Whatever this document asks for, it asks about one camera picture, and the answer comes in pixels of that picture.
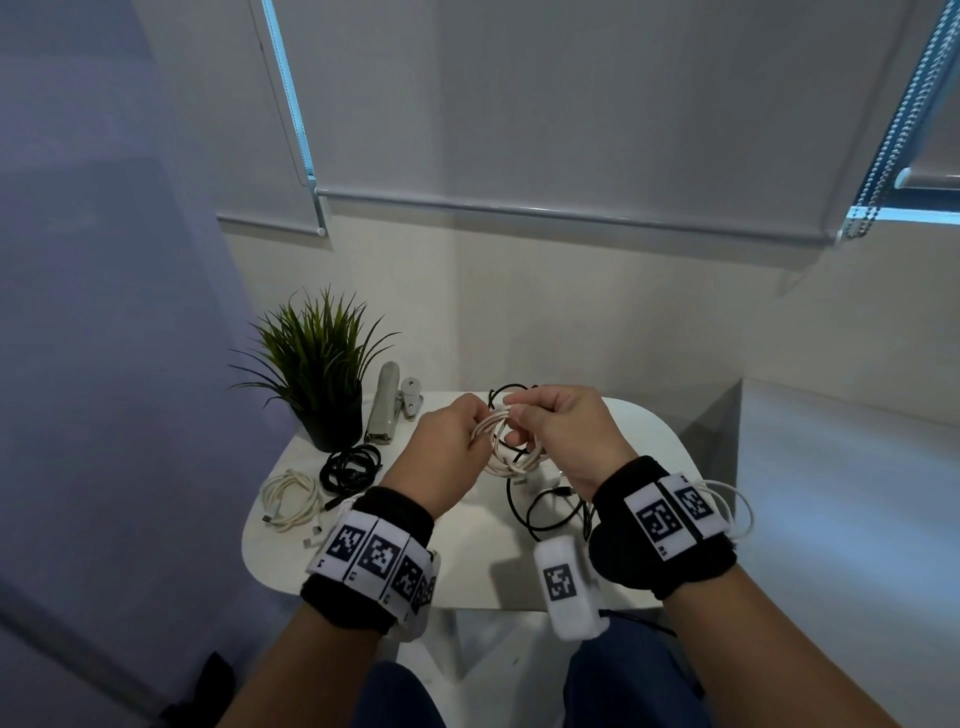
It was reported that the person's right hand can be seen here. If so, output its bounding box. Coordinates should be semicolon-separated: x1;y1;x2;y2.
503;384;639;505

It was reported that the person's left hand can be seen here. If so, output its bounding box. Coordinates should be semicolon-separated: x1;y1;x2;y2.
378;393;496;521

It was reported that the off-white usb cable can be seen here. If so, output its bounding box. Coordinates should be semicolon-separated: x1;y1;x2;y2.
468;404;545;480

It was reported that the black usb cable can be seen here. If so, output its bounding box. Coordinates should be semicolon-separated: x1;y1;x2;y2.
318;443;384;496

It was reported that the thin black cable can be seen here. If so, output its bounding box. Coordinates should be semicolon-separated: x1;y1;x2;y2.
487;382;598;543

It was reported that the white charging cable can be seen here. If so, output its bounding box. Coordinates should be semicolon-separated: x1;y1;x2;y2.
302;491;369;549

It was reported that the beige charging cable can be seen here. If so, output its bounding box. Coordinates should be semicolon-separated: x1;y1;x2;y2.
260;468;325;534

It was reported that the pile of cables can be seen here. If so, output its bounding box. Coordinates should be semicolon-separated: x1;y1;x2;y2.
487;382;755;545

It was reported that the person's right forearm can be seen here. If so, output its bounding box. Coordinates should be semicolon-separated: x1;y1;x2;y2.
663;562;901;728

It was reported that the person's left forearm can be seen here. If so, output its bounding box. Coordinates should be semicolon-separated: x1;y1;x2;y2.
217;599;384;728

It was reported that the person's left leg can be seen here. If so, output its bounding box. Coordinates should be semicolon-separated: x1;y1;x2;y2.
352;659;448;728

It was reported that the person's leg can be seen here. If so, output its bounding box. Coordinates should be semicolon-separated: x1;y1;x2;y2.
352;659;448;728
562;618;714;728

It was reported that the person's right leg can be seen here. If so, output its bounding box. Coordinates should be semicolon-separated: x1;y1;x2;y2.
562;618;714;728

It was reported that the grey oblong device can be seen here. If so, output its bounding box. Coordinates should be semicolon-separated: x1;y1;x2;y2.
365;361;403;445

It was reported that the green plant in black pot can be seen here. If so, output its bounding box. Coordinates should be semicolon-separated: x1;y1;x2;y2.
228;287;403;454

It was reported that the black wristband with marker tags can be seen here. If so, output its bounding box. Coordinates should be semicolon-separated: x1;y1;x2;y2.
299;485;442;639
588;455;739;601

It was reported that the wide white roller blind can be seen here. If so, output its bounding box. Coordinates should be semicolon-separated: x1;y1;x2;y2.
262;0;939;245

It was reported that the thin black camera cord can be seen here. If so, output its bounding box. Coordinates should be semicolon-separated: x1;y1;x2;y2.
599;608;678;639

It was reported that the metal bead chain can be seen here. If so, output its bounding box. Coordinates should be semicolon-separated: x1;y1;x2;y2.
838;0;960;241

